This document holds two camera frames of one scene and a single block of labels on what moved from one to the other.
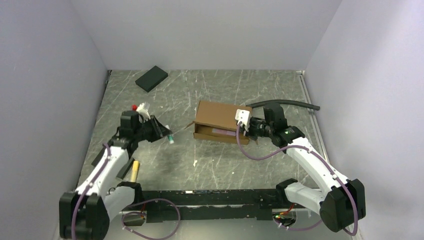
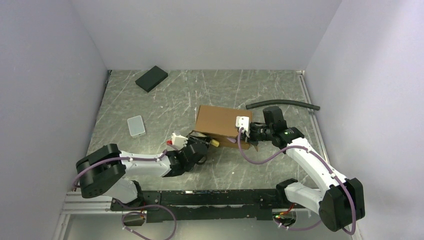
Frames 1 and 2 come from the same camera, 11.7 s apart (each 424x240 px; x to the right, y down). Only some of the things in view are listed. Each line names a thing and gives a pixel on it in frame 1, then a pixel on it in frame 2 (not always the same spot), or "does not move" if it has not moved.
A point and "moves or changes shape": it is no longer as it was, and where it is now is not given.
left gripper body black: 147,130 -> 189,141
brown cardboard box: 216,122 moves or changes shape
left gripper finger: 164,131 -> 199,136
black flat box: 151,78 does not move
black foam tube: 284,102 does not move
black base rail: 214,206 does not move
